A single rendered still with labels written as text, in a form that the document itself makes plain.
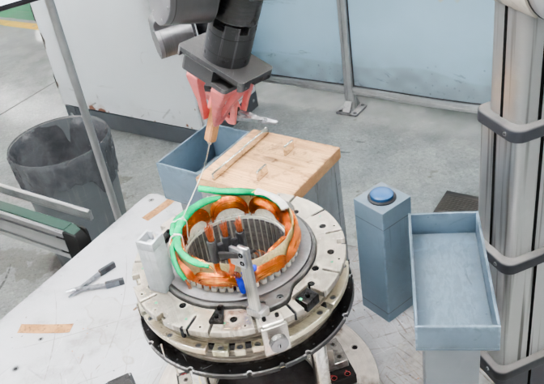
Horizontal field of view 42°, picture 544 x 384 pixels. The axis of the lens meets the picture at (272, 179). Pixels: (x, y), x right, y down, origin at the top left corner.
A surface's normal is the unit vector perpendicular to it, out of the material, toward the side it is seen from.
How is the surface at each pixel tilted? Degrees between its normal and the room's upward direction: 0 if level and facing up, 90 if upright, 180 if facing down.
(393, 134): 0
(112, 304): 0
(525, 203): 90
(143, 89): 90
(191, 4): 90
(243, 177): 0
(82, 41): 90
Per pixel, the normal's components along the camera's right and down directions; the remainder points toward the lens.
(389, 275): 0.62, 0.36
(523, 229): 0.37, 0.47
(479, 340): -0.12, 0.56
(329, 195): 0.83, 0.21
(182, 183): -0.55, 0.52
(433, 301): -0.14, -0.83
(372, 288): -0.77, 0.44
